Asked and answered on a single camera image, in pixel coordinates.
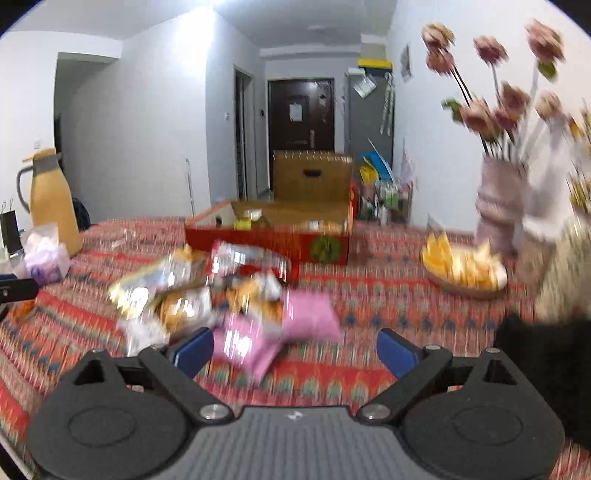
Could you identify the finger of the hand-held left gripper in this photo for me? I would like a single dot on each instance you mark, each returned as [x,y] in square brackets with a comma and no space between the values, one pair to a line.
[18,290]

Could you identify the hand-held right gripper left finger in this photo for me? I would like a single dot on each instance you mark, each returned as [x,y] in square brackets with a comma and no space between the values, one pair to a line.
[196,350]

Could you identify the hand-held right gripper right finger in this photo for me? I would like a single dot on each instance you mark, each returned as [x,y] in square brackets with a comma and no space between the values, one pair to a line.
[395,348]

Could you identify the brown bread snack packet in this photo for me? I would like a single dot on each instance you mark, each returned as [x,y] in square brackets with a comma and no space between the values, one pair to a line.
[184,309]

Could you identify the pink snack packet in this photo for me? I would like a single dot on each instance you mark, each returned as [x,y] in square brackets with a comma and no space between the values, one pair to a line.
[309,316]
[244,346]

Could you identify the clear white snack packet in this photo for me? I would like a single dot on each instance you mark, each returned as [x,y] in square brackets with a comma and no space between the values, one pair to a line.
[143,334]

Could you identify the orange white snack packet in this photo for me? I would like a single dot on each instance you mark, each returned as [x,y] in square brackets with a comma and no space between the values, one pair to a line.
[254,295]

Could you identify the yellow white snack packet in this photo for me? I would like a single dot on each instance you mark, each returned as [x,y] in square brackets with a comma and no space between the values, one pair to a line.
[182,267]

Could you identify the gold-edged silver snack packet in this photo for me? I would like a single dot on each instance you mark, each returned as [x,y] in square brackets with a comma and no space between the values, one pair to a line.
[131,295]

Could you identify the red silver snack packet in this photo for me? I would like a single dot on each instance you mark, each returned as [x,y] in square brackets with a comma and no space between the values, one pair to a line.
[277,267]
[231,258]

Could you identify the red cardboard box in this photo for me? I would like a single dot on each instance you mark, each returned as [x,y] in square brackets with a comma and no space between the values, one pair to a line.
[277,244]

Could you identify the purple white tissue pack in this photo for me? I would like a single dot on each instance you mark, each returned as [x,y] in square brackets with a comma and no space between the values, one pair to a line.
[46,258]

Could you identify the small black bag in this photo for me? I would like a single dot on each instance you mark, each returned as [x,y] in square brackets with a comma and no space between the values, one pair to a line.
[10,235]

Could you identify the yellow thermos jug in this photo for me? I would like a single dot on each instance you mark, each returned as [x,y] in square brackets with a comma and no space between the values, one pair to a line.
[51,207]

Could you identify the white plate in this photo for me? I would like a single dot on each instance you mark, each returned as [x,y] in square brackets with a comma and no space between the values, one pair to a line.
[466,290]

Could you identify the dark blue bag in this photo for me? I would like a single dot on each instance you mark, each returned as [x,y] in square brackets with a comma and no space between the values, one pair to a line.
[82,214]

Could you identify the pile of orange peels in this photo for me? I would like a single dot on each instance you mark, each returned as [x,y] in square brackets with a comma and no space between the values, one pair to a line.
[457,263]

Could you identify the clear plastic wrapper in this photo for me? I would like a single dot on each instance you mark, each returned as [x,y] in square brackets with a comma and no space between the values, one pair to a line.
[113,240]

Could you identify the yellow green snack packet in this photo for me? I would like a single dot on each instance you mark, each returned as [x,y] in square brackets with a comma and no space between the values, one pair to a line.
[244,224]

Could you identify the storage cart with bottles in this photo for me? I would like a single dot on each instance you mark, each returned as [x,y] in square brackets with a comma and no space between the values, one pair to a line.
[388,203]

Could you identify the pink ceramic vase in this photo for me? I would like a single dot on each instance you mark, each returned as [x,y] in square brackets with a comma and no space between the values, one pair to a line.
[498,207]

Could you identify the speckled cream vase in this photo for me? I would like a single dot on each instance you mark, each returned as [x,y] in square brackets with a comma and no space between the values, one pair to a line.
[565,272]

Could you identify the blue dustpan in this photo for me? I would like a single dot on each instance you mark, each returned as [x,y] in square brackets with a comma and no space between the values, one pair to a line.
[379,161]

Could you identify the brown cardboard box flap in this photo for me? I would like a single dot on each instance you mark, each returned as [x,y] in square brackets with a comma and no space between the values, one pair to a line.
[295,184]

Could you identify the white container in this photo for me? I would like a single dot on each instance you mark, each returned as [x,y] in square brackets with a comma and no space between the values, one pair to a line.
[547,194]

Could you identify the grey refrigerator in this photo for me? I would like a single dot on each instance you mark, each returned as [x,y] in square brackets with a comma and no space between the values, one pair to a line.
[364,124]

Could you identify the dark brown entrance door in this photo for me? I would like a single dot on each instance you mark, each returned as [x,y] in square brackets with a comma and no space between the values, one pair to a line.
[318,120]

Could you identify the yellow flower sprigs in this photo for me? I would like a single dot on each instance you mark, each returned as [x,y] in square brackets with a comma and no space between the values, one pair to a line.
[581,184]

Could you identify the dried pink rose bouquet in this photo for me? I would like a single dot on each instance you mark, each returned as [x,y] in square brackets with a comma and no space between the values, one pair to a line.
[489,110]

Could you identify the white paper notice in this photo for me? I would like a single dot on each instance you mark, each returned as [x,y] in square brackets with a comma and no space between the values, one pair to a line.
[296,112]

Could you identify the clear plastic bag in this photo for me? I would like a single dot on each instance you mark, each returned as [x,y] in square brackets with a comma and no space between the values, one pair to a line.
[364,86]

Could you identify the small white box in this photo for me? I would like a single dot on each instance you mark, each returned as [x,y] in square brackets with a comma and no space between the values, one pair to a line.
[354,71]

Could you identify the yellow box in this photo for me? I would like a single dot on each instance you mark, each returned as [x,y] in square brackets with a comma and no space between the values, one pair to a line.
[375,64]

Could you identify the interior doorway frame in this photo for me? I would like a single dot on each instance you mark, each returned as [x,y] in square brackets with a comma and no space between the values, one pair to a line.
[244,134]

